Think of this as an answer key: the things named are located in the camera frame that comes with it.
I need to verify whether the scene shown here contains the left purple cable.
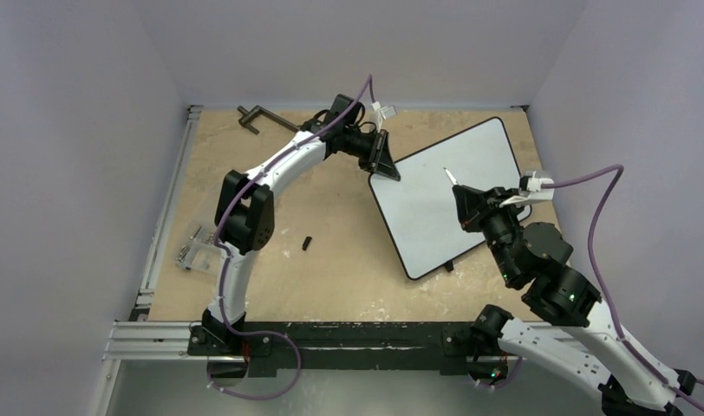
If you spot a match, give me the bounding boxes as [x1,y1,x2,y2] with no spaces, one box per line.
[206,75,376,401]

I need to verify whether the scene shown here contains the clear plastic screw box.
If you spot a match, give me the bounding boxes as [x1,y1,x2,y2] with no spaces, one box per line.
[174,221,220,274]

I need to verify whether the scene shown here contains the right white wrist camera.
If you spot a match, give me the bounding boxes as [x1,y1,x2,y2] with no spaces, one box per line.
[499,171,555,207]

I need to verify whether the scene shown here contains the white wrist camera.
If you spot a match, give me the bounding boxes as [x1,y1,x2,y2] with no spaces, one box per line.
[499,171,555,207]
[369,101,397,133]

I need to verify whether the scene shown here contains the white whiteboard black frame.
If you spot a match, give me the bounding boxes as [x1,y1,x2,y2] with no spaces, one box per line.
[368,117,521,280]

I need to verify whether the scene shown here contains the silver whiteboard marker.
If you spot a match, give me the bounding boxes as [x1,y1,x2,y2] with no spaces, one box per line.
[443,167,459,186]

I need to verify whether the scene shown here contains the aluminium rail frame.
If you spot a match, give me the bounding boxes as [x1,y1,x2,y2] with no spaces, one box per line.
[102,105,204,361]

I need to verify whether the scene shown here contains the dark metal clamp handle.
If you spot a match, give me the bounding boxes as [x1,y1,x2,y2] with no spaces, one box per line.
[237,105,302,136]

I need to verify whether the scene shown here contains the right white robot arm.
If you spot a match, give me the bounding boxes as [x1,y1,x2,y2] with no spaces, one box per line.
[452,179,696,415]

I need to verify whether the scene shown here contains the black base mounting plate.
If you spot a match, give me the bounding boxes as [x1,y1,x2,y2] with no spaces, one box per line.
[187,320,518,384]

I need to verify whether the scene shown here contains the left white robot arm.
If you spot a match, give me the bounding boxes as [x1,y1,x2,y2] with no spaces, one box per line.
[201,94,401,354]

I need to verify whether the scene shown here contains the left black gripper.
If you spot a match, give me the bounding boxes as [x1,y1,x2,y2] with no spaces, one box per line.
[342,129,399,182]

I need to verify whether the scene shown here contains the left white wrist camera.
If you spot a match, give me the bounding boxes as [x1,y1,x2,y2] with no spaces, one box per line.
[369,101,397,133]

